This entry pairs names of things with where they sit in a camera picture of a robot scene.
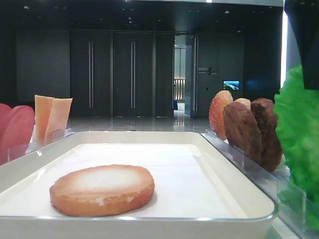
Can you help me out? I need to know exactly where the right orange cheese slice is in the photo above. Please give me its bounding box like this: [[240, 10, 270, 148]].
[[45, 98, 73, 137]]

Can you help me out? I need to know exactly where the left orange cheese slice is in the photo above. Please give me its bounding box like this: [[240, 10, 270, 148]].
[[34, 95, 54, 140]]

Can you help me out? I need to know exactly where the red tomato slice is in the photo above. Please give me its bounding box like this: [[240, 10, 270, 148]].
[[0, 103, 12, 141], [0, 106, 35, 165]]

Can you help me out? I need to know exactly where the right clear acrylic holder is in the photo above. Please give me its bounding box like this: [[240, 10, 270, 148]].
[[200, 128, 319, 239]]

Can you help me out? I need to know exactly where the orange cheese slice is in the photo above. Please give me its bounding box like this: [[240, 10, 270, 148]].
[[34, 95, 54, 140], [45, 98, 73, 137]]

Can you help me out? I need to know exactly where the left clear acrylic holder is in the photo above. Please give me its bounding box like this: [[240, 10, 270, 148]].
[[4, 128, 72, 163]]

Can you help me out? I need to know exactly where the clear acrylic holder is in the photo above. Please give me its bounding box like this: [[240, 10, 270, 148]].
[[4, 128, 72, 163], [200, 128, 319, 239]]

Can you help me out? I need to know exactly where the front brown meat patty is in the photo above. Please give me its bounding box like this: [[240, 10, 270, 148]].
[[223, 102, 263, 164]]

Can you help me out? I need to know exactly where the left dark double door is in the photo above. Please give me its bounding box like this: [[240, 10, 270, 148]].
[[70, 30, 112, 117]]

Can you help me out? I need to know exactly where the rear red tomato slice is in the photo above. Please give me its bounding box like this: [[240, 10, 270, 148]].
[[0, 103, 12, 141]]

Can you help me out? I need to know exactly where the small wall display screen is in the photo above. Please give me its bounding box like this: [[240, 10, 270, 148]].
[[223, 81, 239, 91]]

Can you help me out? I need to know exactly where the rear pale bread slice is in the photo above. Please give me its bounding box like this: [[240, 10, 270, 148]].
[[235, 98, 251, 110]]

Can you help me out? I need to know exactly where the rear brown meat patty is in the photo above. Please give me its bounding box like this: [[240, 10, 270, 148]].
[[251, 98, 283, 172]]

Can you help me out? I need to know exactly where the round bread slice on tray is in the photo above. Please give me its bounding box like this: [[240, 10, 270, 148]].
[[49, 164, 155, 217]]

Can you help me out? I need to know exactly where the white rectangular tray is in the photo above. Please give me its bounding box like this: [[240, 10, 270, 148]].
[[0, 131, 278, 239]]

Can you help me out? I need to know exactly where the upright sugared bread slice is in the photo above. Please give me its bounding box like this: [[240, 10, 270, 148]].
[[209, 90, 233, 140]]

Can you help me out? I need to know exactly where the front red tomato slice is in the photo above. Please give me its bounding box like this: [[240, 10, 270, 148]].
[[0, 106, 35, 165]]

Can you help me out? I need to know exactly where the brown meat patty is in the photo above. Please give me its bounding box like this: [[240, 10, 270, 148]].
[[251, 98, 283, 172], [223, 102, 263, 164]]

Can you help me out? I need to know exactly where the right dark door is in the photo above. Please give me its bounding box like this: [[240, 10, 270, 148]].
[[114, 32, 153, 117]]

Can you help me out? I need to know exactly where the green lettuce leaf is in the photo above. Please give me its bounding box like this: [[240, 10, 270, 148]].
[[277, 183, 319, 239], [274, 65, 319, 203]]

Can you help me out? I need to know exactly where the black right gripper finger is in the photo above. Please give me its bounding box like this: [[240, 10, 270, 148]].
[[284, 0, 319, 90]]

